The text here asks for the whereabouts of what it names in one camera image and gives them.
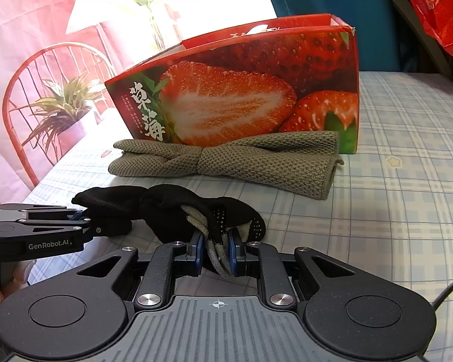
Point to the red plastic bag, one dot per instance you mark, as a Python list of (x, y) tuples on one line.
[(445, 11)]

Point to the red strawberry print box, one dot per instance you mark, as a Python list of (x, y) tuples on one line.
[(230, 83)]

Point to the black desk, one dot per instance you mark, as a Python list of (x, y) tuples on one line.
[(411, 26)]

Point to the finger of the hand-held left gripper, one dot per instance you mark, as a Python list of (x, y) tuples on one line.
[(45, 212), (105, 229)]

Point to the person's left hand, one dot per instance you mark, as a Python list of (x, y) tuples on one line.
[(22, 273)]

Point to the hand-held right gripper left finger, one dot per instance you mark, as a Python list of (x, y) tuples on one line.
[(197, 250)]

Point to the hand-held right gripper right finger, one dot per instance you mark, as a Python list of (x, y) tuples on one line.
[(234, 252)]

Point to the pink printed backdrop cloth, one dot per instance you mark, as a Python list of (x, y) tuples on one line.
[(30, 45)]

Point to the grey knitted towel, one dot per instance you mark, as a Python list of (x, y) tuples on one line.
[(249, 166)]

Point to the black dotted sock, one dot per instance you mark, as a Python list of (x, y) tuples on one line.
[(166, 211)]

